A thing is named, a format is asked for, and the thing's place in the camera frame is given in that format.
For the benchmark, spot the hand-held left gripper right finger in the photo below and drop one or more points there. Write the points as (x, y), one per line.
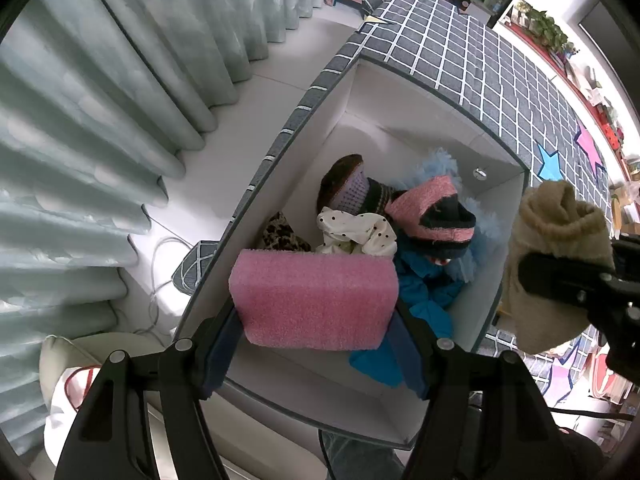
(407, 355)

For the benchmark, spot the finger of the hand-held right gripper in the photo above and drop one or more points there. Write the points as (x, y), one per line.
(560, 277)

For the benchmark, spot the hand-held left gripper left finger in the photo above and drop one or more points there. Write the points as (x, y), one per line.
(222, 355)

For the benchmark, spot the beige sock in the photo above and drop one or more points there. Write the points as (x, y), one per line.
(550, 220)

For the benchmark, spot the blue cloth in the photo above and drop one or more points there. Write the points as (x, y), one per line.
(425, 290)

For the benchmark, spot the light blue fluffy duster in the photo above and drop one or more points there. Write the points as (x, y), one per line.
(480, 240)

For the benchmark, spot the pink foam sponge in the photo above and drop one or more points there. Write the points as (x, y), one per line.
(315, 300)

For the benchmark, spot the leopard print scrunchie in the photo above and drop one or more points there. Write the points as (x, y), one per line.
(280, 235)

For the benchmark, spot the white polka dot scrunchie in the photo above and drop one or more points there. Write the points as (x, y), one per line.
(350, 230)

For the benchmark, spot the pink black striped sock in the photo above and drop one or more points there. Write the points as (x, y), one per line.
(430, 200)

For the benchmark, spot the purple brown knit sock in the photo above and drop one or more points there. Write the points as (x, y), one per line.
(350, 187)

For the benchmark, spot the white storage box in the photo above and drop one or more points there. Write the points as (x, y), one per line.
(400, 135)

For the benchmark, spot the red round mat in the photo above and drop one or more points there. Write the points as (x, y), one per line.
(605, 380)

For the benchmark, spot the dark cloth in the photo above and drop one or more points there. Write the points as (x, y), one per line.
(580, 455)

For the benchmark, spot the red display shelf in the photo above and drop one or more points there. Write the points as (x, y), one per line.
(600, 120)

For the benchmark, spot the white bag red trim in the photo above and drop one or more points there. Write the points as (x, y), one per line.
(57, 425)

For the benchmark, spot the grey checked star blanket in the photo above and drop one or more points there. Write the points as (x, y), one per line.
(500, 85)

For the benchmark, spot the potted green plants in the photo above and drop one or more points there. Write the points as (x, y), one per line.
(545, 25)

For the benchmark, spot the light green curtain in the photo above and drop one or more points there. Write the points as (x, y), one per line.
(100, 110)

